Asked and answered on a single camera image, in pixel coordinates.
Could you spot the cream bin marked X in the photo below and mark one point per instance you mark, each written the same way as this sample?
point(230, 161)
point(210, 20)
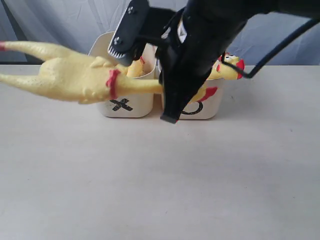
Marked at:
point(134, 105)

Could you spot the blue-grey backdrop curtain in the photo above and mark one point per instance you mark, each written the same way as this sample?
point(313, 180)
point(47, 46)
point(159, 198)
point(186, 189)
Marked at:
point(77, 23)

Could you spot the whole rubber chicken front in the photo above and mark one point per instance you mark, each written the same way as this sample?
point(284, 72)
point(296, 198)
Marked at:
point(222, 71)

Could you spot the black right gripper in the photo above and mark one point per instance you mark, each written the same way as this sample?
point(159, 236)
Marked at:
point(201, 35)

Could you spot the whole rubber chicken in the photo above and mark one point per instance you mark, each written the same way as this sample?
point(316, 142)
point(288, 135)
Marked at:
point(70, 76)
point(222, 71)

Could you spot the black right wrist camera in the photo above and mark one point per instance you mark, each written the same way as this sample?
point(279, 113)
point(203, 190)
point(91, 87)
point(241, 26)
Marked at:
point(141, 24)

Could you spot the cream bin marked O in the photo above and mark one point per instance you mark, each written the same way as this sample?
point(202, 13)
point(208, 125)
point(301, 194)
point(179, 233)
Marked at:
point(209, 105)

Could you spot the headless rubber chicken body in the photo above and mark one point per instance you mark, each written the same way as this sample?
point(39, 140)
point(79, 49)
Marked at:
point(137, 68)

